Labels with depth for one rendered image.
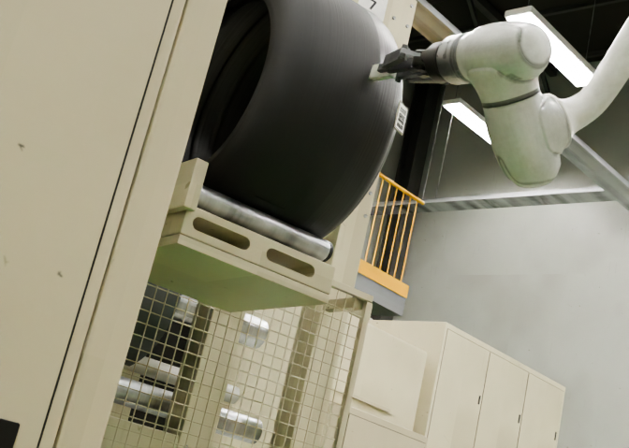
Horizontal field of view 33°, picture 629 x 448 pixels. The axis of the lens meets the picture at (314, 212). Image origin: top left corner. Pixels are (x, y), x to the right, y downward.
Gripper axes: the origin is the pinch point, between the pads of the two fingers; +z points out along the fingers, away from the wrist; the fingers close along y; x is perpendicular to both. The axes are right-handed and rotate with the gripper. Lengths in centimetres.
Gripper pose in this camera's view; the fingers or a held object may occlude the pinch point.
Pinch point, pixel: (384, 71)
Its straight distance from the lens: 208.1
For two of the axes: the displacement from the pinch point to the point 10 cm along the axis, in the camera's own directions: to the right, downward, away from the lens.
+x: -3.1, 9.3, -1.9
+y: -7.7, -3.6, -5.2
